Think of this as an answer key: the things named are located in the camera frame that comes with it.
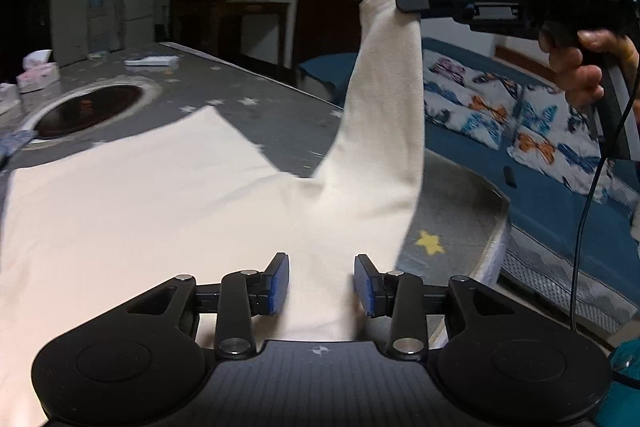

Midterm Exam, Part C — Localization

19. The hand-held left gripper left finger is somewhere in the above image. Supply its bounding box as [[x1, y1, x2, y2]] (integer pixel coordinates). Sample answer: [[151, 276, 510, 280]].
[[126, 252, 291, 359]]

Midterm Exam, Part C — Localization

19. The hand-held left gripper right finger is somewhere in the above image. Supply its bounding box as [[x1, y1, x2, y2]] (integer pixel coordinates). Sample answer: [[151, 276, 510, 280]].
[[353, 254, 507, 356]]

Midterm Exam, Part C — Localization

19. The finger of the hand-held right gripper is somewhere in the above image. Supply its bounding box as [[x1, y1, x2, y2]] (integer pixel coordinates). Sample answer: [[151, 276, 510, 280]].
[[395, 0, 472, 20]]

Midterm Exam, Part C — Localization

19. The cream long-sleeve shirt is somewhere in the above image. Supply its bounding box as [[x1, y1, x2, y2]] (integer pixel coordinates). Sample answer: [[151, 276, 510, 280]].
[[0, 0, 427, 427]]

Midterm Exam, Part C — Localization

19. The person's right hand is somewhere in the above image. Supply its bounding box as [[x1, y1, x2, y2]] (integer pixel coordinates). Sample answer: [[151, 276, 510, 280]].
[[547, 29, 640, 108]]

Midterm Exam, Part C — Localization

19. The butterfly-print quilt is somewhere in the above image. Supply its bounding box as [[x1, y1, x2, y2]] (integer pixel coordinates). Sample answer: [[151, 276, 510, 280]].
[[421, 51, 640, 210]]

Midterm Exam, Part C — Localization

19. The grey star-print table cover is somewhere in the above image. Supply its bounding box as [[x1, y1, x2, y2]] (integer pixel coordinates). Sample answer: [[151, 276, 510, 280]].
[[0, 42, 511, 303]]

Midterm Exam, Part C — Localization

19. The dark wooden side table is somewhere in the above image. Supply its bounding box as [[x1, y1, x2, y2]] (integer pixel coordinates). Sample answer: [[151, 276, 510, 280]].
[[209, 0, 292, 70]]

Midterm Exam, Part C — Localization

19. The bed with blue sheet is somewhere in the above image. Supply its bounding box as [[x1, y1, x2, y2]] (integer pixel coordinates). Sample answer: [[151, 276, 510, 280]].
[[296, 37, 640, 348]]

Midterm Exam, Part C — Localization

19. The white flat box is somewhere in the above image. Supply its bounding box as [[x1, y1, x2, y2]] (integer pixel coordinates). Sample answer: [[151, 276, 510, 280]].
[[124, 55, 180, 69]]

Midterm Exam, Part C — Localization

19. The dark round table inset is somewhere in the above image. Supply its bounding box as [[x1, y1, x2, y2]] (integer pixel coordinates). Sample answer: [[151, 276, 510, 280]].
[[22, 77, 162, 148]]

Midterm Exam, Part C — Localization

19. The white refrigerator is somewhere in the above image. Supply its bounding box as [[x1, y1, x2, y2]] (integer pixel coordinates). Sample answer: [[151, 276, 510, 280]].
[[121, 0, 154, 48]]

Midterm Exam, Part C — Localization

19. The blue patterned cloth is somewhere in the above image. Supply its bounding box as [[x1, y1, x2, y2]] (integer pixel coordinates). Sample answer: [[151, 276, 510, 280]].
[[0, 129, 40, 170]]

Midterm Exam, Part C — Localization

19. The pink tissue pack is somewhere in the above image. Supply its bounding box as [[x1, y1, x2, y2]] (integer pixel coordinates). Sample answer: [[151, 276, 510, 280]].
[[22, 49, 54, 70], [16, 62, 61, 94]]

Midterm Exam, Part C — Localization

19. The water dispenser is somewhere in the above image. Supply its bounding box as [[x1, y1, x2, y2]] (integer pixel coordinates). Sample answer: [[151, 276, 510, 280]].
[[86, 0, 122, 54]]

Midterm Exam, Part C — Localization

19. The black cable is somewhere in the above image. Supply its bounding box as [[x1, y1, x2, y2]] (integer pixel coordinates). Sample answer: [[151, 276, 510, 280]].
[[570, 32, 640, 334]]

